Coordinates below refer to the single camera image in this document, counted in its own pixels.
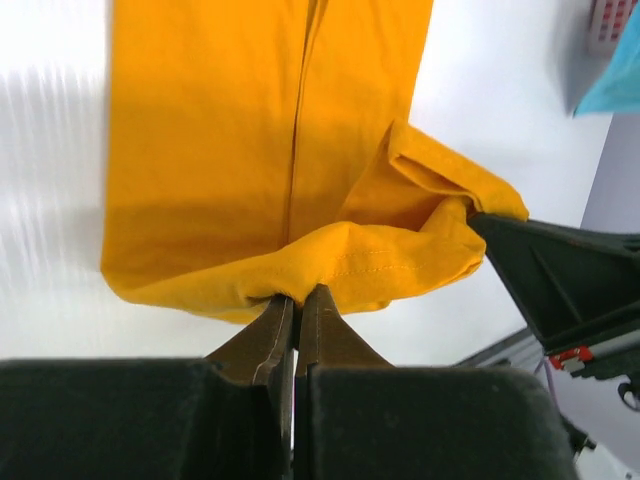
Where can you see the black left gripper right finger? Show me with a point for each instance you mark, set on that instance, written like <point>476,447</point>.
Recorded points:
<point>359,417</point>

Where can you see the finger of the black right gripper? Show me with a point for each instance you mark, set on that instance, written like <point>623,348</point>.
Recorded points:
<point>574,288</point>

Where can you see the turquoise t shirt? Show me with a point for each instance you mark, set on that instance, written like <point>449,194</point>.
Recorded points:
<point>617,89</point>

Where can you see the aluminium rail frame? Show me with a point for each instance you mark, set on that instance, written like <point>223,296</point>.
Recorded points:
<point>520,350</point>

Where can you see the white plastic laundry basket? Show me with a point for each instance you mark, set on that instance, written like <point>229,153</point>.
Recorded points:
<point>608,19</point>

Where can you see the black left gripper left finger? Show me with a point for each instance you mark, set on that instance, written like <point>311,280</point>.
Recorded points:
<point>224,416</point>

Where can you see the yellow t shirt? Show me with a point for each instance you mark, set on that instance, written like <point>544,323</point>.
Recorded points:
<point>259,148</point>

